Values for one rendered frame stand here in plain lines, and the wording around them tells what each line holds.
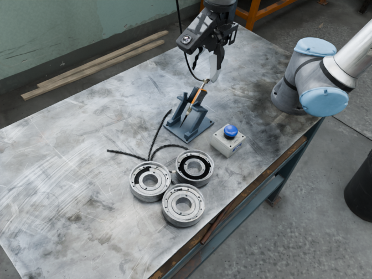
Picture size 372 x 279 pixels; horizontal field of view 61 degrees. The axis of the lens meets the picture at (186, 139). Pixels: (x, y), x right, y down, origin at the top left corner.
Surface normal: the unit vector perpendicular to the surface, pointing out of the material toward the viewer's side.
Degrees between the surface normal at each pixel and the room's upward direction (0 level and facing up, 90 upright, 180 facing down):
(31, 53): 90
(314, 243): 0
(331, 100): 97
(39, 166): 0
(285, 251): 0
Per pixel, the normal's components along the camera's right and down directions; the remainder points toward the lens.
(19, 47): 0.70, 0.58
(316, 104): -0.10, 0.82
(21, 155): 0.10, -0.65
